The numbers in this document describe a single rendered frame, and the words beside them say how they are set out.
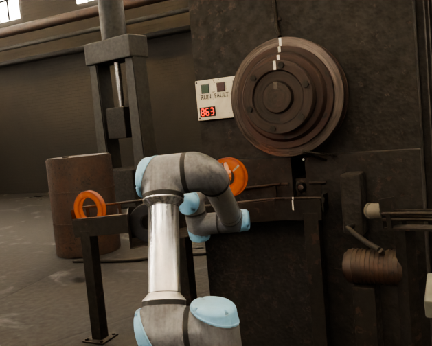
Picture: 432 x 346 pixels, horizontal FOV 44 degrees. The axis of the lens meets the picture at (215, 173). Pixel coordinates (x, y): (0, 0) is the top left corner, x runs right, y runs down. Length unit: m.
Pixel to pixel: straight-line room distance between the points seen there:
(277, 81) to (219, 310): 1.01
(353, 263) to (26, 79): 10.28
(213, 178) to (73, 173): 3.30
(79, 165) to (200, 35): 2.47
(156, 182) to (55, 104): 9.77
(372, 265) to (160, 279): 0.85
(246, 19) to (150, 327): 1.46
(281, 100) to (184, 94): 7.38
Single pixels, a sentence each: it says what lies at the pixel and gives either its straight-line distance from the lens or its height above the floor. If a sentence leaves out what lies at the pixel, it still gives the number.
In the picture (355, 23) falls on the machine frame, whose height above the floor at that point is 1.38.
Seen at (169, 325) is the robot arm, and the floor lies 0.55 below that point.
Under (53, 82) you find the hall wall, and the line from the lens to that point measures 11.22.
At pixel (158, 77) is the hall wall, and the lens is 9.67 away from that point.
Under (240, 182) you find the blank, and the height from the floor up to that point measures 0.80.
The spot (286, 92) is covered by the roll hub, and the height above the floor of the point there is 1.13.
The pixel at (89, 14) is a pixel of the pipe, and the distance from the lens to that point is 9.74.
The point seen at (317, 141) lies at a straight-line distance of 2.10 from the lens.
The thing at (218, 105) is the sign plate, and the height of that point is 1.12.
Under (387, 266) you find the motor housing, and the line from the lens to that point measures 1.95.
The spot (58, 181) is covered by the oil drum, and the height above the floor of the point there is 0.68.
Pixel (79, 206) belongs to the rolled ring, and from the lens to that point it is 2.77.
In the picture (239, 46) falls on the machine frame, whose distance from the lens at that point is 2.39.
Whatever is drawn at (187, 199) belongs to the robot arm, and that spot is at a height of 0.79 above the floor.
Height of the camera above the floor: 1.02
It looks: 5 degrees down
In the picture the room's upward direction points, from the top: 5 degrees counter-clockwise
